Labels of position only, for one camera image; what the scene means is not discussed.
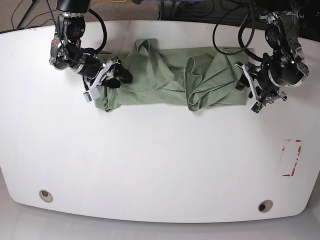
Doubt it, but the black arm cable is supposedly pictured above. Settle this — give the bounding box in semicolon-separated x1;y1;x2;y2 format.
212;0;266;62
46;0;108;67

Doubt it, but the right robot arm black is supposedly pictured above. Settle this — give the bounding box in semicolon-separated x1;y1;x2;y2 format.
49;0;133;91

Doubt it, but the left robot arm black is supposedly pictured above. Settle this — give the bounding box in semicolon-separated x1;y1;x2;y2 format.
235;0;309;113

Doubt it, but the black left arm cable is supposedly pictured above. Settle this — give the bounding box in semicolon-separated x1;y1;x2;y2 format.
212;0;266;62

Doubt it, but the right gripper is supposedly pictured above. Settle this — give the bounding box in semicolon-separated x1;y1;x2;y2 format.
89;57;133;90

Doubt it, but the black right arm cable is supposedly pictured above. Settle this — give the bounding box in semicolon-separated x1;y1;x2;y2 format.
46;0;108;67

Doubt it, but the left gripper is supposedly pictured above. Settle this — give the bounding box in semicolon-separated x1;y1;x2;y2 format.
234;61;287;106

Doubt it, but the red tape rectangle marking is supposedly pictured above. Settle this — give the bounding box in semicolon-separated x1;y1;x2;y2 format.
279;139;302;177

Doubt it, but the green t-shirt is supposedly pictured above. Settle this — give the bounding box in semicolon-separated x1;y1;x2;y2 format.
94;39;249;112

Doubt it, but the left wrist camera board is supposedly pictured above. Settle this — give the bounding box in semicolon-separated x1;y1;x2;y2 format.
251;101;266;115

